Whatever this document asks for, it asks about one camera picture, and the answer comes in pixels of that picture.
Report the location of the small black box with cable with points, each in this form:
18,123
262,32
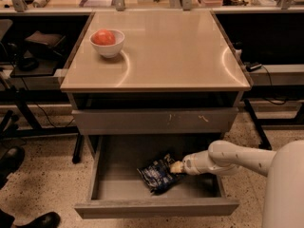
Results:
250,67

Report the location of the closed grey top drawer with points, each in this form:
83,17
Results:
154,121

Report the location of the blue chip bag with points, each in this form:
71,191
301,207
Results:
157,175

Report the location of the black table leg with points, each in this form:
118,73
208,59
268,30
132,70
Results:
264,142
78,148

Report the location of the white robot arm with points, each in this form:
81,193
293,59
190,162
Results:
284,170

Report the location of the black table leg left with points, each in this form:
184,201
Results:
78,148

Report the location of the black shoe bottom left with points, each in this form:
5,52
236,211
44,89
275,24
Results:
48,220

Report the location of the black table leg right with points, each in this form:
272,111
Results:
264,142

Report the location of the white ceramic bowl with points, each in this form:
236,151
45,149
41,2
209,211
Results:
113,50

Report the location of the black device on shelf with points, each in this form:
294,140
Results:
39,55

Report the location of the red apple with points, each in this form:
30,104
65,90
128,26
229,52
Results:
103,37

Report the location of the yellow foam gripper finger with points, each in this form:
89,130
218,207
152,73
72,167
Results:
177,167

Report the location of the black shoe left edge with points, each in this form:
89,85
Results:
10,162

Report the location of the open grey middle drawer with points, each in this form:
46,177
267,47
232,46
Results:
117,190

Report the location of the grey drawer cabinet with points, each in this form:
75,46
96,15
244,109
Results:
171,59

